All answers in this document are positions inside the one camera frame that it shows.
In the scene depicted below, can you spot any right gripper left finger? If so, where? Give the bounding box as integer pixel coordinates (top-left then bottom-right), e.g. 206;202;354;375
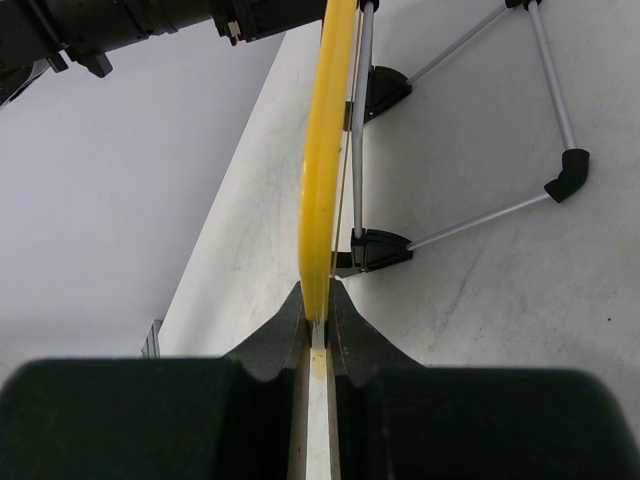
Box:
1;288;306;479

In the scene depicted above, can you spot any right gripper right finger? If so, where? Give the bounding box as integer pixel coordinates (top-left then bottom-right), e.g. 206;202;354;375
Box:
327;281;639;479

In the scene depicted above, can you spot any yellow framed whiteboard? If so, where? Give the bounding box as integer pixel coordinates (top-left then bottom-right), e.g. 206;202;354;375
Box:
294;1;358;479

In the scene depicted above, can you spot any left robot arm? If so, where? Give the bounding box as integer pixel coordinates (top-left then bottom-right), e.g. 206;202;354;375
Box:
1;0;326;105

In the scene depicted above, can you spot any whiteboard wire stand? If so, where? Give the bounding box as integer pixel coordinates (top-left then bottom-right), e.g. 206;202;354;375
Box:
332;0;591;280

